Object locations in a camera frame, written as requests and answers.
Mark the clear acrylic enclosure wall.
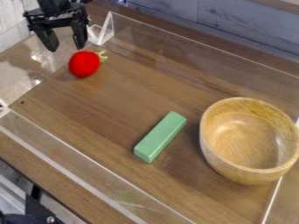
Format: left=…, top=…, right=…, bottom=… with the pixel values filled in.
left=0, top=12, right=299, bottom=224

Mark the green rectangular block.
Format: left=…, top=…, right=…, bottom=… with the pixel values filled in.
left=133, top=111, right=186, bottom=164

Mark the black metal clamp base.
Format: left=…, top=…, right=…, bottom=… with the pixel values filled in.
left=0, top=195, right=65, bottom=224

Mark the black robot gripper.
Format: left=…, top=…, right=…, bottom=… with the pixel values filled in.
left=22, top=3, right=89, bottom=53

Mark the wooden bowl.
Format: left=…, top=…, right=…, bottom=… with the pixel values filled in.
left=198, top=97, right=299, bottom=185

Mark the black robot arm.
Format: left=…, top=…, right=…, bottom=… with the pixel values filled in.
left=22, top=0, right=92, bottom=53

